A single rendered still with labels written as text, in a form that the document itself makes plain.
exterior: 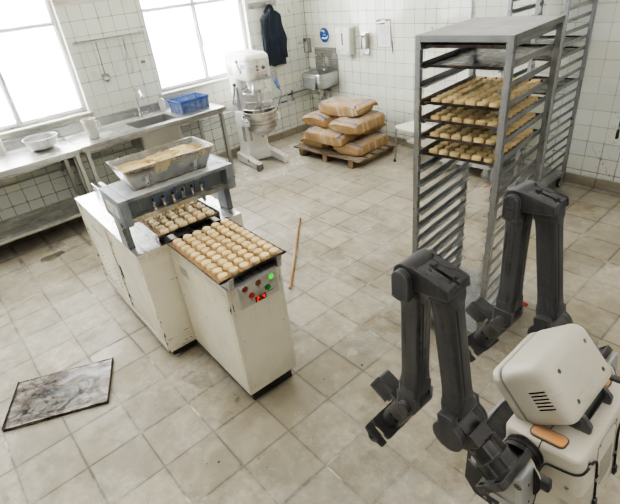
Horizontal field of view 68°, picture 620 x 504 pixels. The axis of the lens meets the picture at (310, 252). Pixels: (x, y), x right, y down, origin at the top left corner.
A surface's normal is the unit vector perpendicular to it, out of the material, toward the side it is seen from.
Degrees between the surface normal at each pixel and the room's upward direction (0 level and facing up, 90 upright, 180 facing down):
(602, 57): 90
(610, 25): 90
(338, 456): 0
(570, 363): 48
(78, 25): 90
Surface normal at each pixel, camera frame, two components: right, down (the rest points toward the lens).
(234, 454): -0.10, -0.85
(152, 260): 0.63, 0.34
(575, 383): 0.42, -0.33
